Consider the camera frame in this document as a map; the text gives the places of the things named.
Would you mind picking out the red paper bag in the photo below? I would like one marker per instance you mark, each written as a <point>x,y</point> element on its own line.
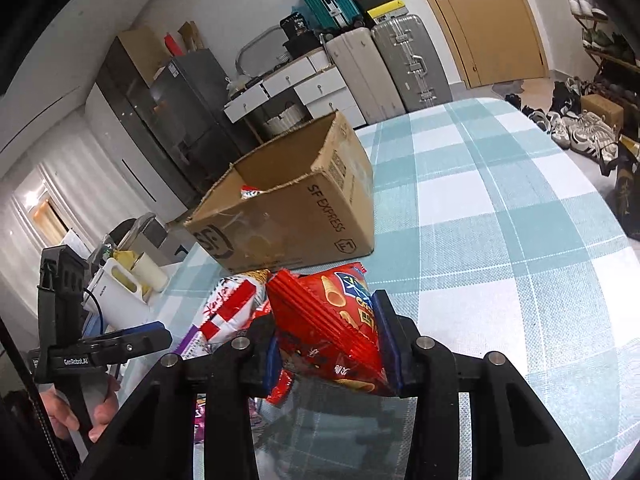
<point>175,44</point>

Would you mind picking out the pile of sneakers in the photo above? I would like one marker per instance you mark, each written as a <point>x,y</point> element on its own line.
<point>575,125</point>

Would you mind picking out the black printed box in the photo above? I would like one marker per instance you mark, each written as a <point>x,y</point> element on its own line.
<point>294,25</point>

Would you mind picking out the white curtain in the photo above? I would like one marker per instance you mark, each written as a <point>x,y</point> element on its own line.
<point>90,195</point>

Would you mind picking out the clear plastic bag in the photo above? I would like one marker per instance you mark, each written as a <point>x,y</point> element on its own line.
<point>240,85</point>

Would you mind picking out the white plastic jug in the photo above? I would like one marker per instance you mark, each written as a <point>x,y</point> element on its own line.
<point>112,300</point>

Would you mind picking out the grey door mat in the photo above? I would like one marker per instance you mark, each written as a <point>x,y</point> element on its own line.
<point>507,85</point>

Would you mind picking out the grey refrigerator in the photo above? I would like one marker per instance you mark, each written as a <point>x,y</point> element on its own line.
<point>200,110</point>

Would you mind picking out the dark glass cabinet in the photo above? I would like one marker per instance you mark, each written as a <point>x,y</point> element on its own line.
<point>135,110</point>

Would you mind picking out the black case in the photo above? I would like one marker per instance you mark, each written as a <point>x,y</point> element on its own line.
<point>302,45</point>

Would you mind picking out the tall brown cardboard box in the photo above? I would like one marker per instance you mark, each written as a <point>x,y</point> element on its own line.
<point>142,52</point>

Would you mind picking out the purple snack packet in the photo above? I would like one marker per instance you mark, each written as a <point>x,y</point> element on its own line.
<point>192,342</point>

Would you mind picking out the person's left hand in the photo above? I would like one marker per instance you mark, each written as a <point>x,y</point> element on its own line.
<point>105,410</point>

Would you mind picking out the black paper bag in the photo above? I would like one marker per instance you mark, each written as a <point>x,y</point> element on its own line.
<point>627,190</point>

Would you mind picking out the grey tube frame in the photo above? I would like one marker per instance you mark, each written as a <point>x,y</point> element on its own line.
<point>250,45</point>

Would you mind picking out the yellow packet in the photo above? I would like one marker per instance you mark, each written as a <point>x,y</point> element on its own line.
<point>127,258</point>

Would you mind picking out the white drawer desk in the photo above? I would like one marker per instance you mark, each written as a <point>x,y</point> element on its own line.
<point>320,90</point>

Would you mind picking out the white wardrobe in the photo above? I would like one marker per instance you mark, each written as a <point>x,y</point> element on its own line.
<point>125,160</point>

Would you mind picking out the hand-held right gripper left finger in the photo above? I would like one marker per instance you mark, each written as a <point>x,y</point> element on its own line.
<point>272,360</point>

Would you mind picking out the teal checked tablecloth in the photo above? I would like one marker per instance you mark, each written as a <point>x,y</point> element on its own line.
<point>500,260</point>

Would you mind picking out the beige suitcase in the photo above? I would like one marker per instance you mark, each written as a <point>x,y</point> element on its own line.
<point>365,75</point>

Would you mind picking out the brown paper bag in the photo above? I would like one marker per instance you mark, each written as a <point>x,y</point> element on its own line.
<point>191,35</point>

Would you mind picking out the cream cup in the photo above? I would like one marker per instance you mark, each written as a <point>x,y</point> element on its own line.
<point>150,272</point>

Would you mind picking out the black yellow shoe box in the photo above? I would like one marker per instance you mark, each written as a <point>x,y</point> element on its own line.
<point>387,11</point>

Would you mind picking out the rows of assorted shoes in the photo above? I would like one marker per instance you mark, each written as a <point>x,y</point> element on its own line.
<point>585,5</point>

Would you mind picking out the silver suitcase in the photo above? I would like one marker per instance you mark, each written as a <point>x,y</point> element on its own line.
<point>410,60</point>

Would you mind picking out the red blue-label snack packet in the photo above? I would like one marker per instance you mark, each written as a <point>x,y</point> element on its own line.
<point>340,340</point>

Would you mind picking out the wooden door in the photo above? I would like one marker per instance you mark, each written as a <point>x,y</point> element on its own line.
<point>490,20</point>

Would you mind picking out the woven laundry basket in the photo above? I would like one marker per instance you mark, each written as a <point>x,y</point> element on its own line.
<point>282,120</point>

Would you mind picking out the wooden shoe rack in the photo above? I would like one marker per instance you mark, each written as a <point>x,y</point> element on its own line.
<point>610,55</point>

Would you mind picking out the small brown cardboard box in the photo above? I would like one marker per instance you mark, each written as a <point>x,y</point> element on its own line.
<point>602,110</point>

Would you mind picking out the large cardboard box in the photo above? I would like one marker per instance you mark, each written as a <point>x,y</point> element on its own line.
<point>300,230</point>

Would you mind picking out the red white snack packet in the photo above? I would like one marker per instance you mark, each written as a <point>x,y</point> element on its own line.
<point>230,305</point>
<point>250,192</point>

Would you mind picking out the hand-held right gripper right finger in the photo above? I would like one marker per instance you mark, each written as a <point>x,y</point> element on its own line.
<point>385,340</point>

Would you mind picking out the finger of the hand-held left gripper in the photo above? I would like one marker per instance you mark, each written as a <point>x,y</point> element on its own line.
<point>145,329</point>
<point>145,347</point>

